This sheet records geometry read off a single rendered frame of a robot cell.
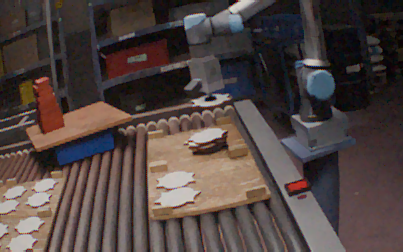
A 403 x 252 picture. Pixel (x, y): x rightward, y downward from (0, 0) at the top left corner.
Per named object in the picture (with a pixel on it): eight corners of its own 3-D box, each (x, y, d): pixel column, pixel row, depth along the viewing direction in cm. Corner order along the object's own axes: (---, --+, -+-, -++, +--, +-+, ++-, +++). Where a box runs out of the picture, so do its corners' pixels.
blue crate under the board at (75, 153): (98, 134, 273) (94, 114, 271) (117, 148, 246) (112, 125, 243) (48, 151, 262) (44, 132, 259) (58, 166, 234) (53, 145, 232)
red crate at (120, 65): (164, 59, 645) (160, 36, 638) (170, 64, 603) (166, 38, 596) (107, 74, 635) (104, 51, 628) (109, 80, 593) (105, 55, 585)
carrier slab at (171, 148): (234, 125, 247) (233, 121, 247) (250, 156, 208) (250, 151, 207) (147, 143, 246) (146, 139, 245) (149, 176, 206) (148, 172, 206)
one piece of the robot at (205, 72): (172, 55, 198) (181, 102, 202) (187, 55, 190) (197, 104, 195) (201, 46, 204) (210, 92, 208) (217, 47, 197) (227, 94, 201)
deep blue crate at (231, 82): (248, 87, 670) (241, 55, 660) (256, 94, 631) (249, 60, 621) (204, 95, 665) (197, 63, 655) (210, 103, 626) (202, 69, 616)
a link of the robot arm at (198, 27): (208, 13, 191) (182, 18, 191) (214, 42, 194) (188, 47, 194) (206, 12, 199) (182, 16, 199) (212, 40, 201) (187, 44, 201)
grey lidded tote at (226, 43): (243, 44, 655) (238, 24, 648) (255, 47, 621) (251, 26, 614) (201, 52, 642) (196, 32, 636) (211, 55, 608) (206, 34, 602)
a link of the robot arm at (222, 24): (237, 12, 202) (206, 16, 202) (241, 13, 192) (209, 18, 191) (241, 31, 204) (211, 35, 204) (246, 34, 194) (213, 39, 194)
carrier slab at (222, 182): (250, 156, 207) (250, 152, 207) (271, 197, 168) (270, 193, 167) (148, 176, 206) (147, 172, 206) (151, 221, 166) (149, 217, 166)
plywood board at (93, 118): (101, 104, 289) (101, 101, 288) (132, 120, 244) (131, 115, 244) (26, 132, 270) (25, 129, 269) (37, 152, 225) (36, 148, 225)
